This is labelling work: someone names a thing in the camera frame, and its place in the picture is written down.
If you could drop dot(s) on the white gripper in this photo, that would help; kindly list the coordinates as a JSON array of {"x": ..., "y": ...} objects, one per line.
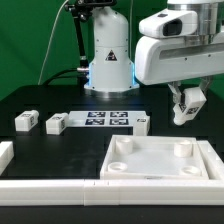
[{"x": 179, "y": 44}]

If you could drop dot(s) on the white square tabletop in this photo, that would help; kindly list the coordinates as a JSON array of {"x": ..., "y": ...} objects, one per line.
[{"x": 153, "y": 158}]

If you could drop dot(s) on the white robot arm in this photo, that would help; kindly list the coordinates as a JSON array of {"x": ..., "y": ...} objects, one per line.
[{"x": 112, "y": 71}]

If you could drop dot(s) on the white marker sheet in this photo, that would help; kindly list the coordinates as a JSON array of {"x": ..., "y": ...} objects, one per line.
[{"x": 106, "y": 118}]

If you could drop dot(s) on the white front fence wall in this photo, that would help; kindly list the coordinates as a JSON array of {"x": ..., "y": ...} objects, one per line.
[{"x": 110, "y": 192}]

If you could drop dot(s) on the white left fence wall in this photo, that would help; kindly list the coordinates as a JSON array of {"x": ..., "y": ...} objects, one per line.
[{"x": 6, "y": 154}]

